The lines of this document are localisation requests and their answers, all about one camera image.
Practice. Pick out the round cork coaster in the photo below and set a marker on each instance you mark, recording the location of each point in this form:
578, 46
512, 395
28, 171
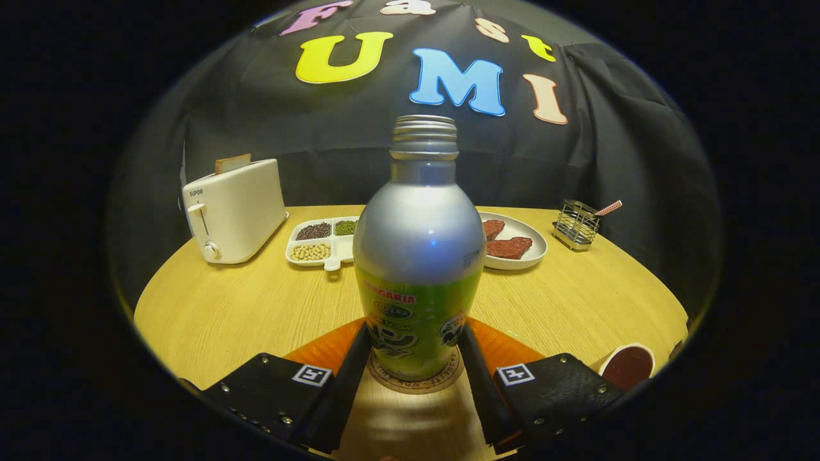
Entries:
416, 386

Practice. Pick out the pile of yellow soybeans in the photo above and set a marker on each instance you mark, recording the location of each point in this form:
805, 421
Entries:
311, 251

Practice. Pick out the pile of green beans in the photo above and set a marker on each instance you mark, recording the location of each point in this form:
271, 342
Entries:
346, 228

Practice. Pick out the pile of dark beans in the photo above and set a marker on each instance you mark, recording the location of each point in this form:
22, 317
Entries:
314, 231

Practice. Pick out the black backdrop cloth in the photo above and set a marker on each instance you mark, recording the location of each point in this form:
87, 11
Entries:
256, 128

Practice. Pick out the wooden table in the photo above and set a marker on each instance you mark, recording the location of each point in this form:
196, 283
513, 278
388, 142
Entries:
243, 307

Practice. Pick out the white toaster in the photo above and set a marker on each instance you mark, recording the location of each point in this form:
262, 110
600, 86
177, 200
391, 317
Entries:
243, 211

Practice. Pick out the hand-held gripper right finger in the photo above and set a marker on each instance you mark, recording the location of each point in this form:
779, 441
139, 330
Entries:
480, 397

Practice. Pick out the white divided dish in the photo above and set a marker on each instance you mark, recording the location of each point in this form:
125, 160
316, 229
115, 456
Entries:
343, 250

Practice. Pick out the red meat slice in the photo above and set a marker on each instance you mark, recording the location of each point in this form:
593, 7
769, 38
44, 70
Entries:
510, 248
493, 229

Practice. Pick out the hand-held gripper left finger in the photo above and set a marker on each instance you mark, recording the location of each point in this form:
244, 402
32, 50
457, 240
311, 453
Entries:
343, 397

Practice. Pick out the bread slice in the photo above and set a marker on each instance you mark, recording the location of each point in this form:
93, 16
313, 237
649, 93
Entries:
232, 163

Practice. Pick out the silver green juice bottle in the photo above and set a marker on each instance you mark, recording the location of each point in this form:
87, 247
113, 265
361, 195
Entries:
416, 243

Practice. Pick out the white round plate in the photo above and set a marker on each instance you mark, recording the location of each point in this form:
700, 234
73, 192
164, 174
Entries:
535, 237

